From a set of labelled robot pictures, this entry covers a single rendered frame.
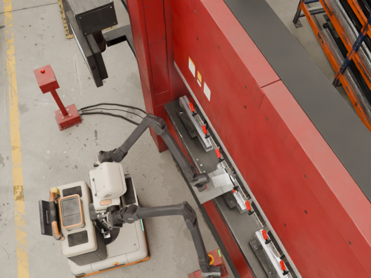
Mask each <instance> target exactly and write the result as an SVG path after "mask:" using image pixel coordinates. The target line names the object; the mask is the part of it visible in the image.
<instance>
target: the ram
mask: <svg viewBox="0 0 371 278"><path fill-rule="evenodd" d="M171 3H172V27H173V51H174V61H175V63H176V65H177V66H178V68H179V70H180V72H181V73H182V75H183V77H184V78H185V80H186V82H187V83H188V85H189V87H190V88H191V90H192V92H193V94H194V95H195V97H196V99H197V101H198V102H199V104H200V106H201V107H202V109H203V110H204V112H205V114H206V116H207V117H208V119H209V121H210V122H211V124H212V126H213V128H214V129H215V131H216V133H217V134H218V136H219V138H220V139H221V141H222V143H223V145H224V146H225V148H226V150H227V151H228V153H229V155H230V157H231V158H232V160H233V162H234V163H235V165H236V166H237V168H238V170H239V172H240V173H241V175H242V177H243V179H244V180H245V182H246V184H247V185H248V187H249V189H250V191H251V192H252V194H253V196H254V197H255V199H256V201H257V202H258V204H259V206H260V208H261V209H262V211H263V213H264V214H265V216H266V218H267V220H268V221H269V223H270V224H271V226H272V228H273V229H274V231H275V233H276V235H277V236H278V238H279V240H280V242H281V243H282V245H283V247H284V249H285V250H286V252H287V253H288V255H289V257H290V258H291V260H292V262H293V264H294V265H295V267H296V269H297V271H298V272H299V274H300V276H301V277H302V278H370V277H369V275H368V274H367V272H366V271H365V269H364V267H363V266H362V265H361V263H360V262H359V260H358V259H357V257H356V256H355V254H354V252H353V251H352V249H351V248H350V246H349V245H348V243H347V242H346V240H345V239H344V237H343V236H342V234H341V233H340V231H339V230H338V228H337V227H336V225H335V224H334V222H333V221H332V219H331V218H330V216H329V215H328V213H327V212H326V210H325V209H324V207H323V206H322V204H321V203H320V201H319V200H318V198H317V197H316V195H315V194H314V192H313V191H312V189H311V188H310V187H309V185H308V183H307V182H306V180H305V179H304V177H303V176H302V174H301V173H300V172H299V170H298V168H297V167H296V165H295V164H294V162H293V161H292V159H291V158H290V157H289V155H288V154H287V152H286V150H285V149H284V147H283V146H282V144H281V143H280V141H279V140H278V138H277V137H276V135H275V134H274V132H273V131H272V129H271V128H270V126H269V125H268V123H267V122H266V120H265V119H264V117H263V116H262V114H261V113H260V111H259V110H258V109H257V107H256V106H255V104H254V103H253V101H252V99H251V98H250V96H249V95H248V93H247V92H246V90H245V89H244V87H243V86H242V84H241V83H240V81H239V80H238V78H237V77H236V75H235V74H234V72H233V71H232V69H231V68H230V66H229V65H228V63H227V62H226V60H225V59H224V57H223V56H222V54H221V53H220V51H219V50H218V48H217V47H216V45H215V44H214V42H213V41H212V39H211V37H210V36H209V34H208V33H207V32H206V30H205V29H204V27H203V26H202V24H201V22H200V21H199V19H198V18H197V16H196V15H195V14H194V12H193V11H192V9H191V7H190V6H189V4H188V3H187V1H186V0H171ZM189 57H190V59H191V60H192V62H193V63H194V65H195V77H194V75H193V74H192V72H191V70H190V69H189ZM176 65H174V66H175V68H176V69H177V67H176ZM179 70H178V69H177V71H178V73H179V75H180V76H181V74H180V72H179ZM198 72H199V73H200V75H201V77H202V80H201V82H200V84H201V87H200V85H199V83H198V82H197V80H199V79H198ZM183 77H182V76H181V78H182V79H183ZM199 81H200V80H199ZM183 82H184V83H185V81H184V79H183ZM204 82H205V83H206V85H207V86H208V88H209V89H210V91H211V93H210V101H209V100H208V98H207V97H206V95H205V93H204ZM185 85H186V86H187V84H186V83H185ZM187 88H188V86H187ZM188 90H189V88H188ZM189 92H190V93H191V91H190V90H189ZM191 95H192V93H191ZM192 97H193V95H192ZM193 99H194V100H195V98H194V97H193ZM197 101H196V100H195V102H196V104H197V106H198V107H199V109H200V111H201V112H202V110H201V108H200V106H199V105H198V103H197ZM202 114H203V115H204V113H203V112H202ZM204 117H205V115H204ZM205 119H206V117H205ZM206 121H207V122H208V120H207V119H206ZM208 124H209V122H208ZM209 126H210V124H209ZM210 128H211V129H212V127H211V126H210ZM212 131H213V133H214V135H215V136H216V138H217V139H218V137H217V135H216V134H215V132H214V130H213V129H212ZM218 141H219V139H218ZM219 143H220V145H221V146H222V144H221V142H220V141H219ZM222 148H223V146H222ZM223 150H224V152H225V153H226V151H225V149H224V148H223ZM226 155H227V153H226ZM227 157H228V159H229V160H230V162H231V164H232V165H233V163H232V161H231V159H230V158H229V156H228V155H227ZM233 167H234V168H235V166H234V165H233ZM235 171H236V172H237V174H238V175H239V173H238V171H237V170H236V168H235ZM239 177H240V175H239ZM240 179H241V181H242V182H243V180H242V178H241V177H240ZM243 184H244V186H245V188H246V189H247V191H248V193H249V194H250V192H249V190H248V188H247V187H246V185H245V183H244V182H243ZM250 196H251V198H252V200H253V201H254V203H255V205H256V206H257V204H256V202H255V200H254V199H253V197H252V195H251V194H250ZM257 208H258V210H259V212H260V213H261V215H262V217H263V218H264V220H265V222H266V224H267V225H268V227H269V229H270V230H271V228H270V226H269V224H268V223H267V221H266V219H265V217H264V216H263V214H262V212H261V211H260V209H259V207H258V206H257ZM271 232H272V234H273V235H274V233H273V231H272V230H271ZM274 237H275V239H276V241H277V242H278V240H277V238H276V236H275V235H274ZM278 244H279V246H280V247H281V249H282V251H283V253H284V254H285V256H286V257H287V255H286V253H285V252H284V250H283V248H282V246H281V245H280V243H279V242H278ZM287 260H288V261H289V263H290V264H291V262H290V260H289V258H288V257H287ZM291 266H292V268H293V270H294V271H295V269H294V267H293V265H292V264H291ZM295 273H296V275H297V277H298V278H300V277H299V275H298V274H297V272H296V271H295Z"/></svg>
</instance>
